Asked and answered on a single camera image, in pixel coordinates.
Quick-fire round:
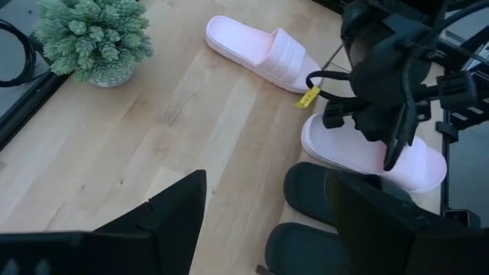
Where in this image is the black rubber slide sandal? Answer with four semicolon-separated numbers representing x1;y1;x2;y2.
264;222;353;275

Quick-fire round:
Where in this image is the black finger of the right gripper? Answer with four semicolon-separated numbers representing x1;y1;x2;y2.
384;91;418;172
437;70;478;112

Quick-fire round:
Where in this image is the table-level camera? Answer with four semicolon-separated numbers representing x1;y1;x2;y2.
442;209;481;230

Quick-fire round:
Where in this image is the black cable bundle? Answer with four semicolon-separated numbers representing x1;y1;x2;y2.
0;18;51;89

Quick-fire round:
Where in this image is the black cable with yellow tag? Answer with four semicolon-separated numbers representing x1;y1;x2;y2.
293;70;362;112

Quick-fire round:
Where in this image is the black aluminium rig frame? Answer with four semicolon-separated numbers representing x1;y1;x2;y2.
0;70;72;152

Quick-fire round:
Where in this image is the large black tire-like object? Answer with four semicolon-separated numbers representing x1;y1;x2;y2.
283;162;414;227

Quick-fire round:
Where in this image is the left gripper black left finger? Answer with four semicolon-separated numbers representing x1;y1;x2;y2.
0;170;208;275

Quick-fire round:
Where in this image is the pink rubber slide sandal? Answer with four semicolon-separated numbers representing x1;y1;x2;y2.
205;15;324;95
300;112;448;194

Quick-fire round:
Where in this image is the potted green succulent plant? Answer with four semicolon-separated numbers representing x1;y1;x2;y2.
34;0;154;89

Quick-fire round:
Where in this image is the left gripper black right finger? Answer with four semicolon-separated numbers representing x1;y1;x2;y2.
324;171;489;275

